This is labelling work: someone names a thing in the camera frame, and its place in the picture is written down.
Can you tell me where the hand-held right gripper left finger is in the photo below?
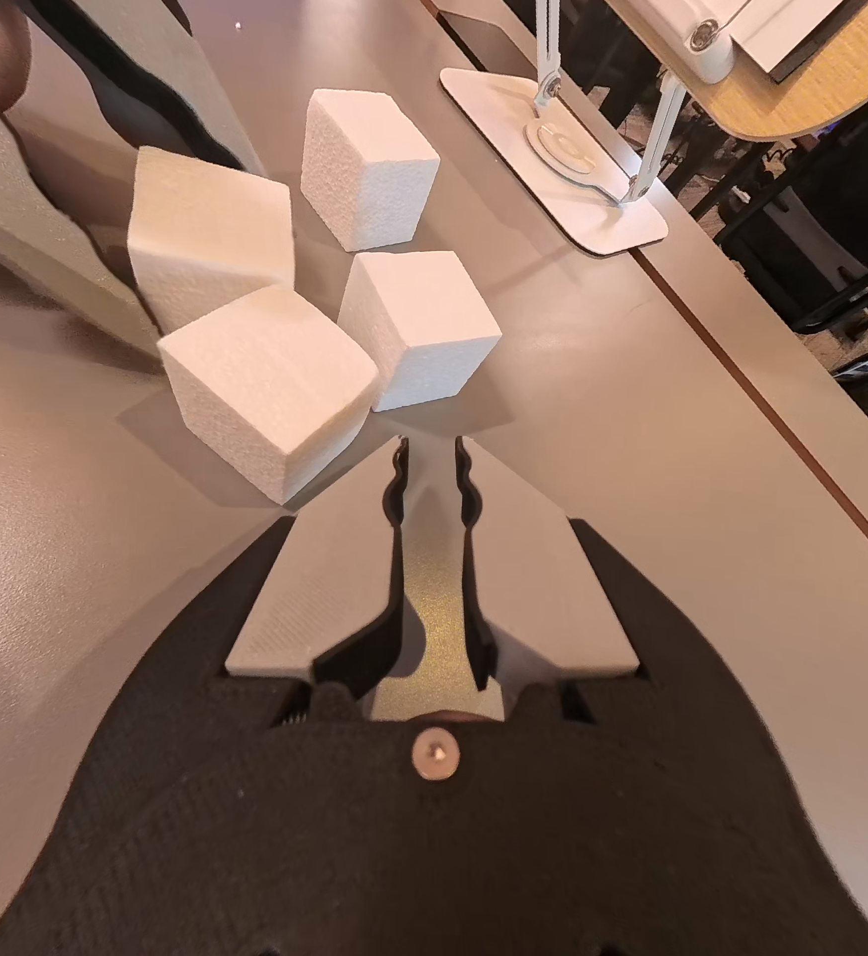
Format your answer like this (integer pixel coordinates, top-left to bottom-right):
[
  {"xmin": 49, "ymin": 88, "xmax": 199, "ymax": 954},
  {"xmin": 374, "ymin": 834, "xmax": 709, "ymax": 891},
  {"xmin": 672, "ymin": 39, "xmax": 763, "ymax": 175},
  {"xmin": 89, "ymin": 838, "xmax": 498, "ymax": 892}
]
[{"xmin": 223, "ymin": 437, "xmax": 410, "ymax": 703}]

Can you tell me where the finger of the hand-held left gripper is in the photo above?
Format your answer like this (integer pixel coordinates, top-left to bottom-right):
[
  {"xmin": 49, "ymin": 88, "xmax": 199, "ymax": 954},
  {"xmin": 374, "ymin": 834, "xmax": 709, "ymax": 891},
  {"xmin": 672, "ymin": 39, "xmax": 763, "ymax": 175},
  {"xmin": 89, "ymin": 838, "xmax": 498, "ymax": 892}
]
[
  {"xmin": 0, "ymin": 58, "xmax": 163, "ymax": 354},
  {"xmin": 26, "ymin": 0, "xmax": 265, "ymax": 174}
]

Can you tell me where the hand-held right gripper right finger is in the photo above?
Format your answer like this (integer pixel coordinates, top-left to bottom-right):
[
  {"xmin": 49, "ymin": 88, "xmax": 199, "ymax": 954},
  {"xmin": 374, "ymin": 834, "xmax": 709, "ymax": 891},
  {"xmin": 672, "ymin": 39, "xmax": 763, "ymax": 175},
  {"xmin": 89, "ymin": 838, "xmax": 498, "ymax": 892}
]
[{"xmin": 456, "ymin": 437, "xmax": 642, "ymax": 692}]

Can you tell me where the white hard foam cube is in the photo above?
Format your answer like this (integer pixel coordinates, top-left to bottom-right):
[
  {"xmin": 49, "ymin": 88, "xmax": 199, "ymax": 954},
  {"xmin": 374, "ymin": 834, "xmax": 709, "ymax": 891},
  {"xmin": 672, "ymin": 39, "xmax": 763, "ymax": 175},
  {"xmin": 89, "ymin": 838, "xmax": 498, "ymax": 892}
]
[
  {"xmin": 301, "ymin": 88, "xmax": 441, "ymax": 251},
  {"xmin": 129, "ymin": 145, "xmax": 296, "ymax": 335},
  {"xmin": 157, "ymin": 285, "xmax": 380, "ymax": 505},
  {"xmin": 338, "ymin": 251, "xmax": 502, "ymax": 413}
]

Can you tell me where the person's left hand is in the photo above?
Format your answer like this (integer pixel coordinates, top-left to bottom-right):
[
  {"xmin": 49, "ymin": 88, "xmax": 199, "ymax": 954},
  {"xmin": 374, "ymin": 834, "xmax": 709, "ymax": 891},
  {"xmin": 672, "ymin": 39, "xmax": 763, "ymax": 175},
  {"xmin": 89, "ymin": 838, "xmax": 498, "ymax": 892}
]
[{"xmin": 0, "ymin": 0, "xmax": 33, "ymax": 113}]

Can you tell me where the white wooden document stand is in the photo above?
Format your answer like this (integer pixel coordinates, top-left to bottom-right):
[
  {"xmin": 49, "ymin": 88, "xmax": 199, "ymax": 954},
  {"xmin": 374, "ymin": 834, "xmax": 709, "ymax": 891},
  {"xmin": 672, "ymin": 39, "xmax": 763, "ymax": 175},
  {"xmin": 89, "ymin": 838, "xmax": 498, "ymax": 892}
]
[{"xmin": 440, "ymin": 0, "xmax": 868, "ymax": 258}]

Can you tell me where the black office chair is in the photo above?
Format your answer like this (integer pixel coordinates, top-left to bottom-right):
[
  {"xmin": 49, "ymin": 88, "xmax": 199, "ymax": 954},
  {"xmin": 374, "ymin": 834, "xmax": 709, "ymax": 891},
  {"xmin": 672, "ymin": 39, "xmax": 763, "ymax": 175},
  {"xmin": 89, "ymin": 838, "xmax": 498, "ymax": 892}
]
[{"xmin": 714, "ymin": 97, "xmax": 868, "ymax": 337}]

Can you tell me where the printed instruction sheet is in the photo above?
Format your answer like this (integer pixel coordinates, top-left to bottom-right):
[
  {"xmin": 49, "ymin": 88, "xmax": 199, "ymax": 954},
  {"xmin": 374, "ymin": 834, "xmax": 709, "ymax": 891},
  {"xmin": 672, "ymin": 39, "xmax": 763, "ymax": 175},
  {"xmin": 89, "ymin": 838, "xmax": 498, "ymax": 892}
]
[{"xmin": 733, "ymin": 0, "xmax": 868, "ymax": 76}]

